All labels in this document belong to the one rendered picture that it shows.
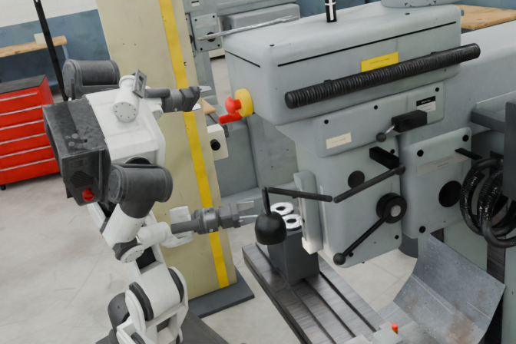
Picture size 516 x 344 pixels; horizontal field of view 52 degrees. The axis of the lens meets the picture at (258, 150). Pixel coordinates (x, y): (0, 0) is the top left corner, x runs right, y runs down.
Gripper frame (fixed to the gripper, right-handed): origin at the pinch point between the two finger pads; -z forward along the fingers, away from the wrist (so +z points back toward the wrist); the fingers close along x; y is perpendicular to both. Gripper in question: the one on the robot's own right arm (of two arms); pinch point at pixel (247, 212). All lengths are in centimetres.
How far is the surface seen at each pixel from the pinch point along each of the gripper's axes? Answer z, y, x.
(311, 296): -15.2, 23.5, -21.6
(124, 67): 45, -34, 113
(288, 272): -9.8, 18.9, -12.6
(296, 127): -12, -48, -52
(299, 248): -14.7, 10.9, -11.8
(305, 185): -13, -33, -52
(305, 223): -11, -22, -51
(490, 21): -295, 31, 351
